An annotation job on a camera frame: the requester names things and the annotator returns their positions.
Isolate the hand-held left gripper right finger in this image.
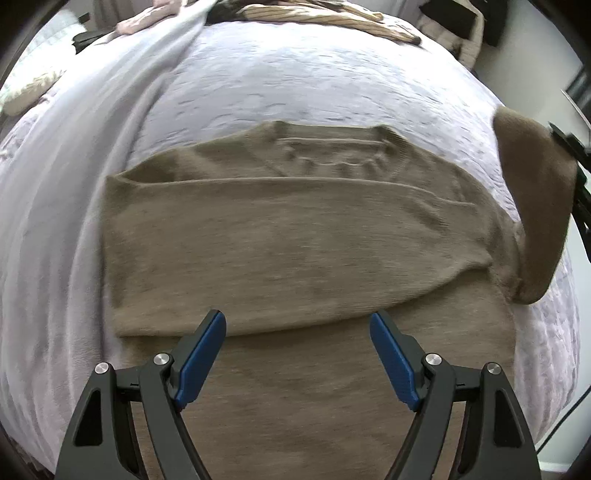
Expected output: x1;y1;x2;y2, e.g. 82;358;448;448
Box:
369;310;542;480

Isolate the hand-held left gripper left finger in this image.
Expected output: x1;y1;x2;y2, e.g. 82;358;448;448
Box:
55;309;228;480

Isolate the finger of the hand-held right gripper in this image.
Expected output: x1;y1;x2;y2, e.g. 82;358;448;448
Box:
549;121;591;259

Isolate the brown knit sweater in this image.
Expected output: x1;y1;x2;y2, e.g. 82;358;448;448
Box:
102;107;579;480

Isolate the white fleece blanket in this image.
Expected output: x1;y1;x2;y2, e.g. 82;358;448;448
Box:
0;0;222;462

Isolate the black box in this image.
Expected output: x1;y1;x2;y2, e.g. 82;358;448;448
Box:
419;2;477;34

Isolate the lavender embossed blanket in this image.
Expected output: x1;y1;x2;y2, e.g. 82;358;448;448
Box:
0;14;583;467

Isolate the beige striped sweater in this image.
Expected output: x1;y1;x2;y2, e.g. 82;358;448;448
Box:
240;2;421;47

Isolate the cream fluffy pillow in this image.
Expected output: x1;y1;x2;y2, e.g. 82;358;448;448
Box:
0;69;65;116

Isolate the small black object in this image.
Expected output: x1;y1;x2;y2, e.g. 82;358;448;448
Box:
71;30;100;51

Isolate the pink garment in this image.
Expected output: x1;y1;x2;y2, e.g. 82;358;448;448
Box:
115;0;185;35

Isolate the dark garment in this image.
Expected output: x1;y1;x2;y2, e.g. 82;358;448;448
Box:
203;0;259;26

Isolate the black cable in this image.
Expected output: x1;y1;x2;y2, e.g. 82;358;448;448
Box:
536;401;578;455

